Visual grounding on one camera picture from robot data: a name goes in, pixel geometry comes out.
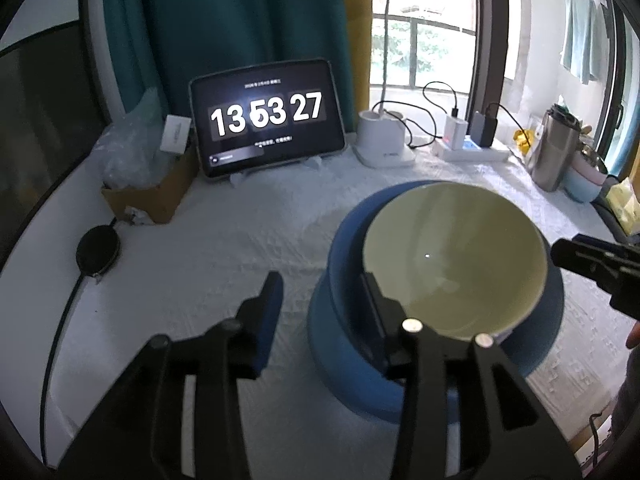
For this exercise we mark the hanging light blue towel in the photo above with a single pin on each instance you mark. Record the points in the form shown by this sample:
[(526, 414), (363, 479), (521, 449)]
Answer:
[(584, 40)]

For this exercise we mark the stacked pastel bowls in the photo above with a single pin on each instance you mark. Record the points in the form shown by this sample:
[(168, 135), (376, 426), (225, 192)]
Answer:
[(585, 177)]

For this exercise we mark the stainless steel tumbler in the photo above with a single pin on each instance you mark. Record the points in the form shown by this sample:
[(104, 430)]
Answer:
[(553, 151)]

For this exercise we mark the white charger adapter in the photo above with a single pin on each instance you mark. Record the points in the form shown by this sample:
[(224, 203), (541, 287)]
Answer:
[(455, 130)]

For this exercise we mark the yellow curtain left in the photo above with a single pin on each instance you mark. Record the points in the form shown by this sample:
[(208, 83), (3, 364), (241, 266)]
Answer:
[(359, 18)]

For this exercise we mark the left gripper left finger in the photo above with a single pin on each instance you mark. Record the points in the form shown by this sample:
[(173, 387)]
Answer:
[(135, 431)]

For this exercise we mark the white small box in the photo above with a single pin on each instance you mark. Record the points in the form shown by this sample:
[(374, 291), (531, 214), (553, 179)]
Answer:
[(176, 134)]

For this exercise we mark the cardboard box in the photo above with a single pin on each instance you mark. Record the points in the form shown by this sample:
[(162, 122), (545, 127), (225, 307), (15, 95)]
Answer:
[(155, 205)]

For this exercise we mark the cream bowl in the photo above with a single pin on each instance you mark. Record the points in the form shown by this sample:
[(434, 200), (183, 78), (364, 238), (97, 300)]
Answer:
[(459, 258)]

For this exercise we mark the yellow tissue pack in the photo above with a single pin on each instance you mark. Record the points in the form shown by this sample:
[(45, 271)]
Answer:
[(624, 203)]

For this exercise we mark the person's right hand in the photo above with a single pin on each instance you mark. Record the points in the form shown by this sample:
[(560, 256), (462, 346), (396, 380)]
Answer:
[(633, 338)]

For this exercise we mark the teal curtain left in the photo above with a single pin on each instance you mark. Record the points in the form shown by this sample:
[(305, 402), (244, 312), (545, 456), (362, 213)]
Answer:
[(164, 44)]

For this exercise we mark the white desk lamp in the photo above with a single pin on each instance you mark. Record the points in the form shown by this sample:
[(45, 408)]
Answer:
[(380, 138)]

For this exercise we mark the white power strip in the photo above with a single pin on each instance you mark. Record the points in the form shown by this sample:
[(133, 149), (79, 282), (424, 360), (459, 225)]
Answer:
[(471, 153)]

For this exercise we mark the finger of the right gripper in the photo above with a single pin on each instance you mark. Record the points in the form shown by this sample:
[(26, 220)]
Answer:
[(613, 267)]

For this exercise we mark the large dark blue bowl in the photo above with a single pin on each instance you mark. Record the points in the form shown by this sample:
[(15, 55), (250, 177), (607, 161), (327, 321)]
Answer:
[(527, 346)]

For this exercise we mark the black round pouch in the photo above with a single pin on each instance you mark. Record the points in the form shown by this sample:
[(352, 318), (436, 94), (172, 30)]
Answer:
[(97, 251)]

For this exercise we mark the tablet showing clock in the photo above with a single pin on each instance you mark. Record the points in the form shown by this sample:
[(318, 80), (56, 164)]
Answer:
[(265, 115)]

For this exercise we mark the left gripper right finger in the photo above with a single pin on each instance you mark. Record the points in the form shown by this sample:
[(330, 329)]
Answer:
[(505, 433)]

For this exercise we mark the clear plastic bag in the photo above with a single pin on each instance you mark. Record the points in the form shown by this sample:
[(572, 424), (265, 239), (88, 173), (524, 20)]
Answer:
[(127, 154)]

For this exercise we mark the black charger adapter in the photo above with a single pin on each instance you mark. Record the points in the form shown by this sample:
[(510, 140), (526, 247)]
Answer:
[(482, 129)]

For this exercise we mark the yellow plastic bag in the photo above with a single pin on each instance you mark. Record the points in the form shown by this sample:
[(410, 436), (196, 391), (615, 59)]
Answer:
[(524, 140)]

